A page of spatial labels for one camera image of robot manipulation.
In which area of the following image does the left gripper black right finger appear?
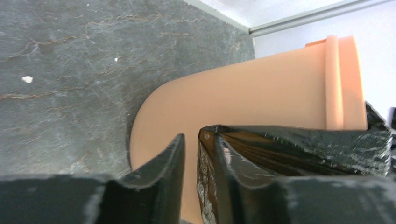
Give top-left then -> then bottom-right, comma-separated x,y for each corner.
214,136 -> 289,224

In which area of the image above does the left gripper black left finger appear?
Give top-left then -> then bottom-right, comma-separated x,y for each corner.
83,133 -> 185,224

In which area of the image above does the black trash bag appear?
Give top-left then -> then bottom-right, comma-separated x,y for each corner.
197,104 -> 396,224

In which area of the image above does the orange trash bin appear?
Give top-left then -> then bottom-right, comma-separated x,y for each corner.
129,35 -> 368,224

